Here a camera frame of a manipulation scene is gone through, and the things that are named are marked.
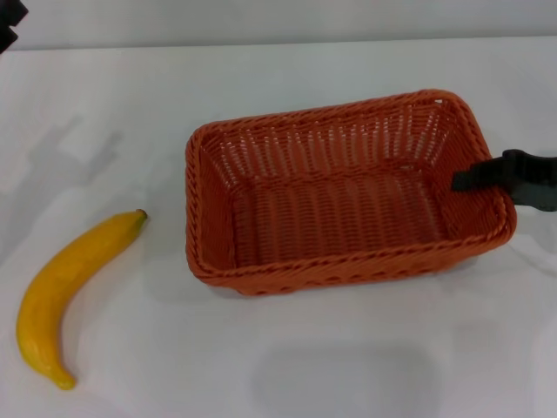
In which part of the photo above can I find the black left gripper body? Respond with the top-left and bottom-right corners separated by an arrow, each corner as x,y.
0,0 -> 30,56

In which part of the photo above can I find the orange woven plastic basket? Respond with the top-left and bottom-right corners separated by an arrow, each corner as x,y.
183,88 -> 518,298

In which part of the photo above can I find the yellow banana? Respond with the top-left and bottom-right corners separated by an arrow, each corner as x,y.
16,208 -> 149,391

